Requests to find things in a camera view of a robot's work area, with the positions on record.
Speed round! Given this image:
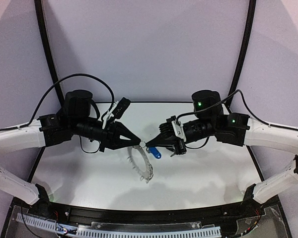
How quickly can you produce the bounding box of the key with blue tag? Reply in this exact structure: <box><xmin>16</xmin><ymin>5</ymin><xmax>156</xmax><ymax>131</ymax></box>
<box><xmin>147</xmin><ymin>147</ymin><xmax>162</xmax><ymax>159</ymax></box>

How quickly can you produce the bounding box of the metal ring plate with keyrings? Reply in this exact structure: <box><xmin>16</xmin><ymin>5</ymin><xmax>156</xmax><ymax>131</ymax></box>
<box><xmin>127</xmin><ymin>145</ymin><xmax>153</xmax><ymax>183</ymax></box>

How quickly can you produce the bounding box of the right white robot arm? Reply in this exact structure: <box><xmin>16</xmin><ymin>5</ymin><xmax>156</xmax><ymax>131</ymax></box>
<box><xmin>146</xmin><ymin>90</ymin><xmax>298</xmax><ymax>204</ymax></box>

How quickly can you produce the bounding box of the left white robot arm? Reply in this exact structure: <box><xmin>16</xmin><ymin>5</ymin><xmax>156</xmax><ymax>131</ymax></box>
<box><xmin>0</xmin><ymin>90</ymin><xmax>141</xmax><ymax>205</ymax></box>

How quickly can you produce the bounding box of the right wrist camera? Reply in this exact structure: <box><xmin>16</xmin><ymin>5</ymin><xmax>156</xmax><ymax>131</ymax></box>
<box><xmin>159</xmin><ymin>116</ymin><xmax>176</xmax><ymax>137</ymax></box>

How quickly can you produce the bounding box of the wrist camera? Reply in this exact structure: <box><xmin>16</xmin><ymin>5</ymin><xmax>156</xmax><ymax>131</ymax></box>
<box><xmin>112</xmin><ymin>97</ymin><xmax>131</xmax><ymax>119</ymax></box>
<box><xmin>159</xmin><ymin>116</ymin><xmax>176</xmax><ymax>137</ymax></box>

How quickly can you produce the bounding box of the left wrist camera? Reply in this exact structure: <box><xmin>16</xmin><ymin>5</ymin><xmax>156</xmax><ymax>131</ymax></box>
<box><xmin>112</xmin><ymin>97</ymin><xmax>131</xmax><ymax>119</ymax></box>

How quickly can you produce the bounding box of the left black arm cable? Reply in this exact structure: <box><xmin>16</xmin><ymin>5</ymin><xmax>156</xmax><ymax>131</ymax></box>
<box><xmin>0</xmin><ymin>73</ymin><xmax>115</xmax><ymax>136</ymax></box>

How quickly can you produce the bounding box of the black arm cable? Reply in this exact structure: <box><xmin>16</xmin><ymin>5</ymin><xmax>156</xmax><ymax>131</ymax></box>
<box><xmin>175</xmin><ymin>89</ymin><xmax>298</xmax><ymax>134</ymax></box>
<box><xmin>0</xmin><ymin>73</ymin><xmax>115</xmax><ymax>136</ymax></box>

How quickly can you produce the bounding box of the black front frame rail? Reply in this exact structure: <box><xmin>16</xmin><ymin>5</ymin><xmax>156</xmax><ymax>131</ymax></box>
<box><xmin>51</xmin><ymin>202</ymin><xmax>246</xmax><ymax>225</ymax></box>

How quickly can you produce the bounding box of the white slotted cable duct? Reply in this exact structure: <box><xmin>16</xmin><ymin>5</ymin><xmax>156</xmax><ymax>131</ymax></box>
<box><xmin>13</xmin><ymin>213</ymin><xmax>222</xmax><ymax>238</ymax></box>

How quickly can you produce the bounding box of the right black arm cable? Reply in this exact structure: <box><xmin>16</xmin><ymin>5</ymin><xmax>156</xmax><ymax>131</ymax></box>
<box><xmin>175</xmin><ymin>89</ymin><xmax>298</xmax><ymax>134</ymax></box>

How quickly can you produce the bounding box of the left black frame post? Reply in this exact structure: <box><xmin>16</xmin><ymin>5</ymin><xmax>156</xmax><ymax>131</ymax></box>
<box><xmin>34</xmin><ymin>0</ymin><xmax>65</xmax><ymax>100</ymax></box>

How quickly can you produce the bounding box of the black frame post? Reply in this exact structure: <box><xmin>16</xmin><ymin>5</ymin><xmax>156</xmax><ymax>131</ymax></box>
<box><xmin>225</xmin><ymin>0</ymin><xmax>257</xmax><ymax>108</ymax></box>
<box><xmin>34</xmin><ymin>0</ymin><xmax>65</xmax><ymax>100</ymax></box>

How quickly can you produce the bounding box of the right black frame post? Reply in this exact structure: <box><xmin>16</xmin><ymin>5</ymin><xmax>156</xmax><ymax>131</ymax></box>
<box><xmin>225</xmin><ymin>0</ymin><xmax>257</xmax><ymax>108</ymax></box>

